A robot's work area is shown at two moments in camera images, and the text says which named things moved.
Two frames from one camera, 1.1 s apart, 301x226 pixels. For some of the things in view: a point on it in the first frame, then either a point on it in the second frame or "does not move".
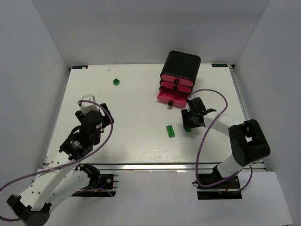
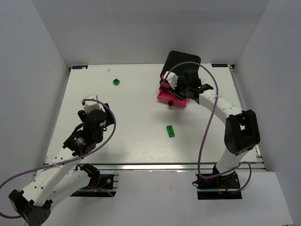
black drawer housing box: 185,65 does not move
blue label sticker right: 219,65 does not move
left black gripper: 106,113 does not move
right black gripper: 186,120 to 178,92
